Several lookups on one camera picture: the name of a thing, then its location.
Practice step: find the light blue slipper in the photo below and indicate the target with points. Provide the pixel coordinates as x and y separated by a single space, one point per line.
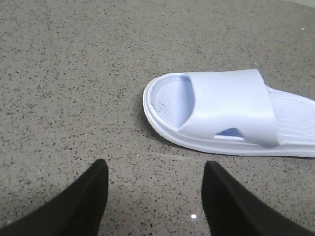
232 113

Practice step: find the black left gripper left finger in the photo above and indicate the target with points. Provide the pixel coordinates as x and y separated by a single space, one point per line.
77 211

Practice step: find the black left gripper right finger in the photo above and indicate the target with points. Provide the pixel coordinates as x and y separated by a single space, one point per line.
232 210

